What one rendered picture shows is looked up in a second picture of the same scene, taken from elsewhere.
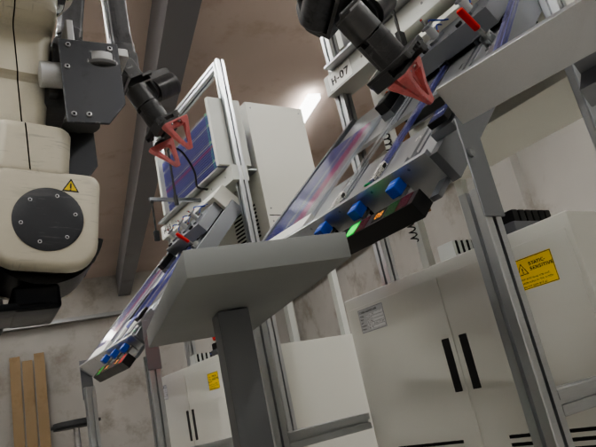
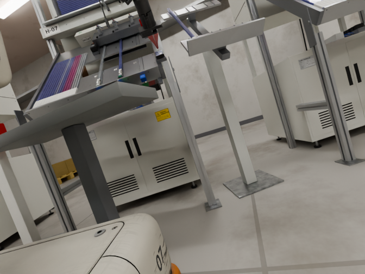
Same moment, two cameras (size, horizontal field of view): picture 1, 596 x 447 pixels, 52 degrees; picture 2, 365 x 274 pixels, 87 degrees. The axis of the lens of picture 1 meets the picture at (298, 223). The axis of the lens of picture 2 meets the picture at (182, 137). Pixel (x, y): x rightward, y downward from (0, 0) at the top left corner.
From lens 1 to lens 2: 0.61 m
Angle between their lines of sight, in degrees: 54
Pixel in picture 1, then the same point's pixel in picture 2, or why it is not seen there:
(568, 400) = not seen: hidden behind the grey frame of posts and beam
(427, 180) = (153, 77)
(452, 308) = (130, 129)
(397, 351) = (102, 148)
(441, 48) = (120, 32)
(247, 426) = (96, 177)
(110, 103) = not seen: outside the picture
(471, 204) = (172, 87)
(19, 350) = not seen: outside the picture
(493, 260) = (182, 105)
